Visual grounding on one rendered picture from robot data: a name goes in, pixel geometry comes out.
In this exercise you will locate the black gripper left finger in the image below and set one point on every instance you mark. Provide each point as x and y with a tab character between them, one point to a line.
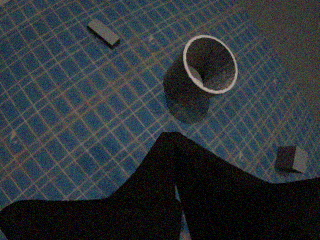
143	208

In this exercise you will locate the brown open cylinder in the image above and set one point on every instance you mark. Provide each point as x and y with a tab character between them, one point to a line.
204	68

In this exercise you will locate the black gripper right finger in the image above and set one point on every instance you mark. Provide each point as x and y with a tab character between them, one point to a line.
221	202

